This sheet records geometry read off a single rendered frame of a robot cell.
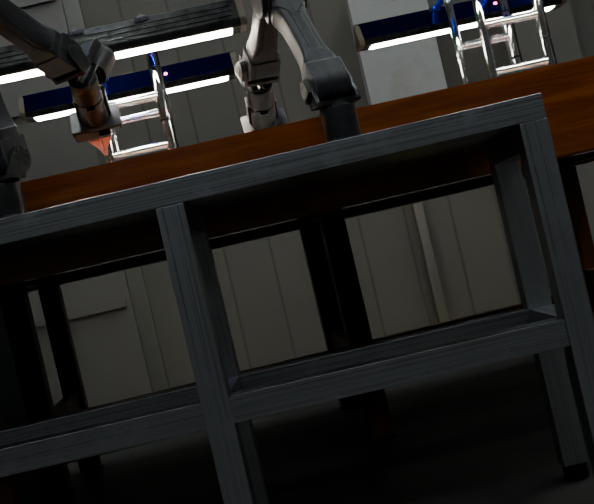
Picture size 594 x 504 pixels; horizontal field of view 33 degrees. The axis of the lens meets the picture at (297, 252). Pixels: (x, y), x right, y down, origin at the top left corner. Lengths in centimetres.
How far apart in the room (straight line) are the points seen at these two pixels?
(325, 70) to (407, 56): 256
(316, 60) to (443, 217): 266
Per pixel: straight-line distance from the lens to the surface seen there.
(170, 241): 156
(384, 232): 437
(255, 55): 213
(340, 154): 156
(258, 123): 226
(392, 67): 431
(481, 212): 442
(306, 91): 176
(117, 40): 232
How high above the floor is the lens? 52
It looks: level
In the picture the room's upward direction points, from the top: 13 degrees counter-clockwise
